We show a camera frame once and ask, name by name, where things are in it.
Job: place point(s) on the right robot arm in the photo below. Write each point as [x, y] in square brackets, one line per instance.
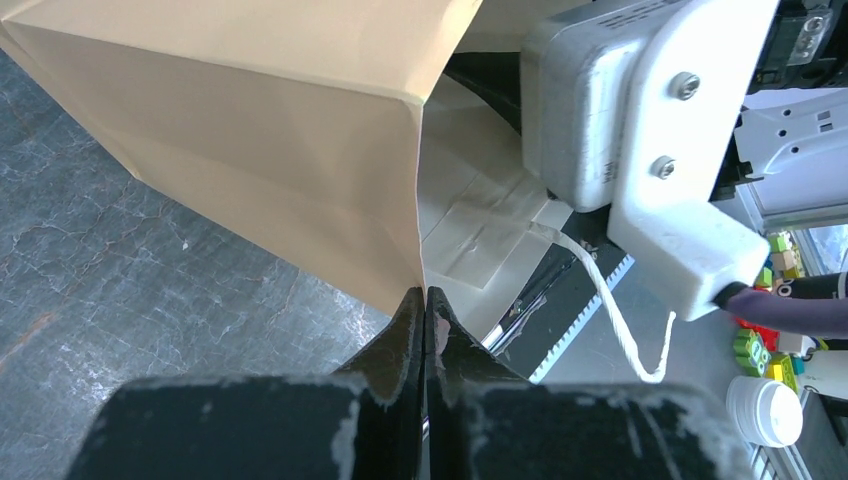
[795, 152]

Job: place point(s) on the brown paper bag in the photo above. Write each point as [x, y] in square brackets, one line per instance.
[334, 134]

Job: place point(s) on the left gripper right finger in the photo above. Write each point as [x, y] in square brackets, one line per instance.
[487, 422]

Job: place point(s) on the dark sleeved paper cup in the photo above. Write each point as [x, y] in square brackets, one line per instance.
[829, 286]

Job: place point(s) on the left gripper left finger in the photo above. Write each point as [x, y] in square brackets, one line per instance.
[361, 421]

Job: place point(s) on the colourful toy blocks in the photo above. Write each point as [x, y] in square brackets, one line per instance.
[815, 318]

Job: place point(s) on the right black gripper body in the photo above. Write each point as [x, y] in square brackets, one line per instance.
[494, 77]

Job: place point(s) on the white plastic jar lid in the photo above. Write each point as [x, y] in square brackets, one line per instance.
[766, 412]

